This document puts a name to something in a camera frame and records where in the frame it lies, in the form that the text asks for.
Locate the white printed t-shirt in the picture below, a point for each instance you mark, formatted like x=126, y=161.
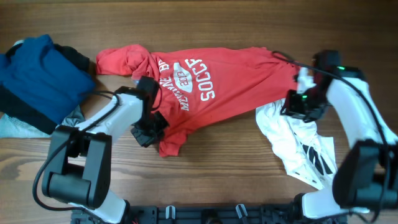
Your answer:
x=305, y=154

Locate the red printed t-shirt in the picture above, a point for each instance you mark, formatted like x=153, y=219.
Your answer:
x=199, y=87

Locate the light blue denim garment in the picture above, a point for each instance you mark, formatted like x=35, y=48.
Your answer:
x=15, y=128

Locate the black folded garment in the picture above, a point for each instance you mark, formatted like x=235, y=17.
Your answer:
x=14, y=107

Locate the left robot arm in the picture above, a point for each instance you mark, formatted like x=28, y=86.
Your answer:
x=77, y=172

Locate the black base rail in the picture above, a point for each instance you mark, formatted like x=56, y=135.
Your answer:
x=239, y=214

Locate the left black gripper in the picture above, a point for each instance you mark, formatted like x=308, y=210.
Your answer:
x=148, y=131

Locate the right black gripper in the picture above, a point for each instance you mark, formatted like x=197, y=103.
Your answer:
x=299, y=109

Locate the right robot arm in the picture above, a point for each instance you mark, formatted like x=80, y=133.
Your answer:
x=366, y=181

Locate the blue folded shirt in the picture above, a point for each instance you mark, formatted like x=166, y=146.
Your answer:
x=44, y=79

